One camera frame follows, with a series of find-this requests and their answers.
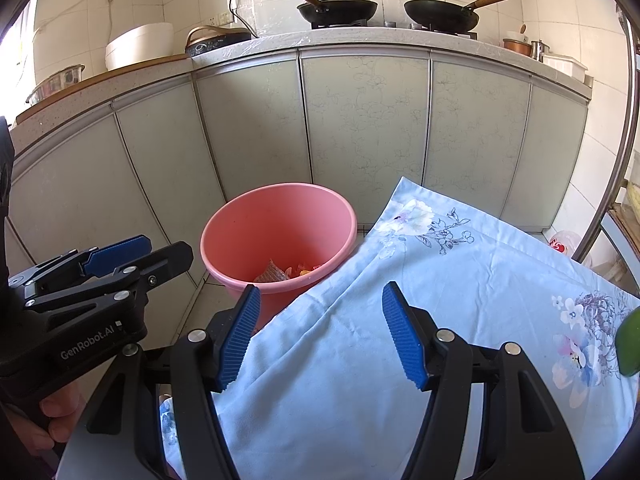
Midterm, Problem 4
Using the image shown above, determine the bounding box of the light blue floral cloth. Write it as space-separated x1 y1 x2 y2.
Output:
160 176 640 480

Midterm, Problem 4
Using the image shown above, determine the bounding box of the metal storage rack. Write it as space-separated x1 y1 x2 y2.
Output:
570 5 640 311

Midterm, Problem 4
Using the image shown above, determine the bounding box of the black wok with lid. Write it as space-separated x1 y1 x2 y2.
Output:
288 0 379 25

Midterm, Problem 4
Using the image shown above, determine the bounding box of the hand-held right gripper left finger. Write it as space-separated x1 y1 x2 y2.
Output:
87 284 262 480

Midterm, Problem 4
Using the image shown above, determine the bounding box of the grey kitchen cabinet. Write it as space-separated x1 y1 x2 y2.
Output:
10 27 593 341

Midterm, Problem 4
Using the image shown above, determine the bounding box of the black wok with wooden handle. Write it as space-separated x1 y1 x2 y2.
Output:
404 0 514 32

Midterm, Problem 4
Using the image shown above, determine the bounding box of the person's left hand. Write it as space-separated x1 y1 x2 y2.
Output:
9 390 83 456

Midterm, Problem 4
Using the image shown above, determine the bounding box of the plastic bottle red label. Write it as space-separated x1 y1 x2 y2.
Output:
547 230 586 263

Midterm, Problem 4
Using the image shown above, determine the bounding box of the pink plastic bucket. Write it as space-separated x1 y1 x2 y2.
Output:
200 183 358 331

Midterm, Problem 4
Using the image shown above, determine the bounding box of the clear plastic wrapper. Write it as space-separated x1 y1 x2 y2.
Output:
252 259 291 283

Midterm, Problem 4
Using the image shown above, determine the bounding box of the steel bowl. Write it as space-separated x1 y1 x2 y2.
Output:
27 63 86 106

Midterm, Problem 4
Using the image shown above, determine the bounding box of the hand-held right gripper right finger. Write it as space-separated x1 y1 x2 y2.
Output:
382 281 556 480

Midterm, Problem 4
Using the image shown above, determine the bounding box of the white rectangular container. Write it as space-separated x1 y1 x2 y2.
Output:
542 53 588 82

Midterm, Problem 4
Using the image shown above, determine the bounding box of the green bell pepper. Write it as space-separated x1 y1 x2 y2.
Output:
616 307 640 378

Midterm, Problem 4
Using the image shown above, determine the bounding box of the white plastic basin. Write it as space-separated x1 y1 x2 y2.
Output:
105 23 175 72

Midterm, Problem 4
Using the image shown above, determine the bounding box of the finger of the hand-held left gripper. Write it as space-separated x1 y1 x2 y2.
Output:
10 234 152 289
25 241 194 314

